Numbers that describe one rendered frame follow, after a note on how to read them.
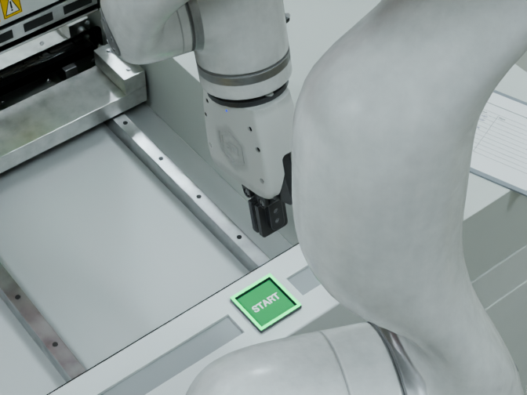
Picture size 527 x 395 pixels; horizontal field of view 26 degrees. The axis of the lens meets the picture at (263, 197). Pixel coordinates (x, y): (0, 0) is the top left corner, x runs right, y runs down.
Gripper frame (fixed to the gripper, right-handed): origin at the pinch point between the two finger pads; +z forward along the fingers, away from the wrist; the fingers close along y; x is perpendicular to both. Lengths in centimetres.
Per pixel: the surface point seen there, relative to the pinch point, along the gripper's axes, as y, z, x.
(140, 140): -44.3, 17.6, 8.8
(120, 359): -7.2, 14.3, -16.4
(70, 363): -19.4, 23.0, -18.0
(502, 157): -3.0, 14.3, 35.8
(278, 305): -2.5, 14.9, 0.8
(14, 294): -31.8, 20.3, -18.1
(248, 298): -5.0, 14.3, -1.2
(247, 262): -20.0, 24.4, 8.0
